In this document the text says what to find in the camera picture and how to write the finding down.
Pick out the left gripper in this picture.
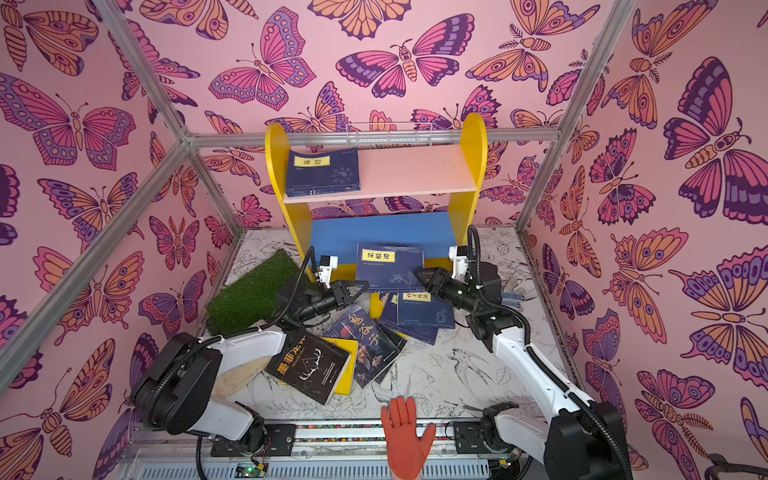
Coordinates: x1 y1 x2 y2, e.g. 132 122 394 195
292 282 367 328

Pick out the navy book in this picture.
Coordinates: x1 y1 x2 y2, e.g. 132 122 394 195
378 294 438 345
285 149 361 198
397 292 455 329
356 243 424 293

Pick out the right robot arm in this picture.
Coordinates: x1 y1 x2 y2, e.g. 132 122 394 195
415 228 633 479

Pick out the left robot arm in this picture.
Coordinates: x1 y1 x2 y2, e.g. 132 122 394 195
130 252 369 452

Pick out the yellow cartoon cover book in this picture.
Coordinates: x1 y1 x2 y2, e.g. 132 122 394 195
369 293 389 320

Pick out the dark purple cover book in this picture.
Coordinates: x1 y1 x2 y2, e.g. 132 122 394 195
323 305 407 388

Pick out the blue clip object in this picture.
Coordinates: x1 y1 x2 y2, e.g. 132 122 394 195
501 292 527 310

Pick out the black book yellow title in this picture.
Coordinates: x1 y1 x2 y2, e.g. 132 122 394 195
265 329 351 405

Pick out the yellow pink blue bookshelf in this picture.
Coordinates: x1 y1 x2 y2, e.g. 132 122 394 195
265 112 490 289

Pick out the green artificial grass mat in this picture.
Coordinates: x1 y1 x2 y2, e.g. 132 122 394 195
206 249 299 335

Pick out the thin yellow book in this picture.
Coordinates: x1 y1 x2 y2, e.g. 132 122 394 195
324 337 358 396

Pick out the beige cloth glove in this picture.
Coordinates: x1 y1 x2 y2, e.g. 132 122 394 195
212 325 286 399

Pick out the red rubber glove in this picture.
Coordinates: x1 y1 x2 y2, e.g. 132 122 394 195
381 396 437 480

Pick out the green circuit board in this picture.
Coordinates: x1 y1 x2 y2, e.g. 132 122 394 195
234 462 267 479

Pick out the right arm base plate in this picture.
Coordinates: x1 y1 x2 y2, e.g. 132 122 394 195
452 418 541 457

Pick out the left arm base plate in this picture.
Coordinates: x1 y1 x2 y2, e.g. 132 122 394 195
210 423 297 458

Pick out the aluminium rail base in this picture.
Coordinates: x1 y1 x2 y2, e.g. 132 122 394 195
111 418 548 479

